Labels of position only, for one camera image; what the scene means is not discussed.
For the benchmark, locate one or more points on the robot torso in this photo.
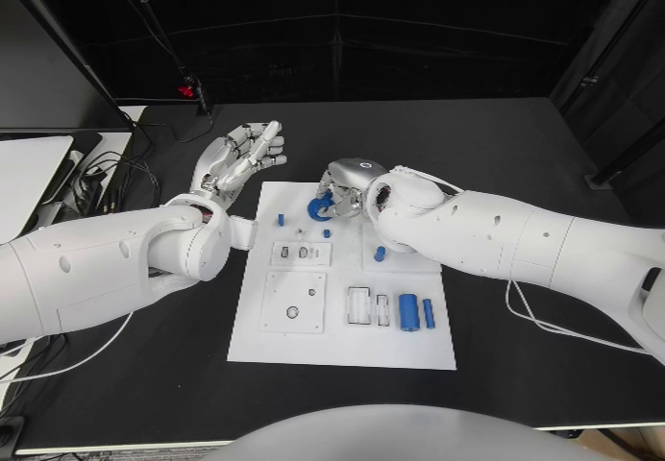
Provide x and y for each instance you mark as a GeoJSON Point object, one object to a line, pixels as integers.
{"type": "Point", "coordinates": [406, 435]}

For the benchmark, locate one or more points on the thin blue cylinder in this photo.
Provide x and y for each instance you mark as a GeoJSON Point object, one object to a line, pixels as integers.
{"type": "Point", "coordinates": [429, 313]}

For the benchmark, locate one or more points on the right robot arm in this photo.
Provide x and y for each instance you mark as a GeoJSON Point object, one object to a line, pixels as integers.
{"type": "Point", "coordinates": [494, 237]}

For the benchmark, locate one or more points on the black slim pole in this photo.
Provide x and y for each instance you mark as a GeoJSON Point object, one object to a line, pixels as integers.
{"type": "Point", "coordinates": [200, 97]}

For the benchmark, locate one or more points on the white task board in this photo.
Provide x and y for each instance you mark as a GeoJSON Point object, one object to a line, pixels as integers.
{"type": "Point", "coordinates": [291, 345]}

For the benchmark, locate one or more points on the blue round peg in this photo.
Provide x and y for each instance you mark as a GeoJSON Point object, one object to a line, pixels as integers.
{"type": "Point", "coordinates": [380, 253]}

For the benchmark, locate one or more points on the blue gear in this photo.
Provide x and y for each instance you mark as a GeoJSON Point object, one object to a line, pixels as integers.
{"type": "Point", "coordinates": [317, 209]}

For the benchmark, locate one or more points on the thick blue cylinder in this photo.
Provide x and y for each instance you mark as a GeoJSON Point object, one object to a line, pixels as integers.
{"type": "Point", "coordinates": [409, 311]}

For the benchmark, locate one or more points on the white side desk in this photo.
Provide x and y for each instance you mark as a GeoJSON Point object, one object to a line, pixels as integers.
{"type": "Point", "coordinates": [31, 169]}

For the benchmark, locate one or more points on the red clamp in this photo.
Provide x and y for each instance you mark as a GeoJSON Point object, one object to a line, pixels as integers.
{"type": "Point", "coordinates": [185, 91]}

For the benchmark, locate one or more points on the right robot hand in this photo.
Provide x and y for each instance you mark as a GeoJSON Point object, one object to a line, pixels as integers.
{"type": "Point", "coordinates": [359, 169]}

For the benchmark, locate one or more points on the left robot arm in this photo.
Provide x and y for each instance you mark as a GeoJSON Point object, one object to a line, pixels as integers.
{"type": "Point", "coordinates": [105, 259]}

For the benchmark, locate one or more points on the black frame post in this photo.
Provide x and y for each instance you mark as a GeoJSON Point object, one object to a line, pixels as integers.
{"type": "Point", "coordinates": [73, 61]}
{"type": "Point", "coordinates": [624, 155]}

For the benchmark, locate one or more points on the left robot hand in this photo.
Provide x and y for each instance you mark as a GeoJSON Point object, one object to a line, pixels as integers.
{"type": "Point", "coordinates": [219, 162]}

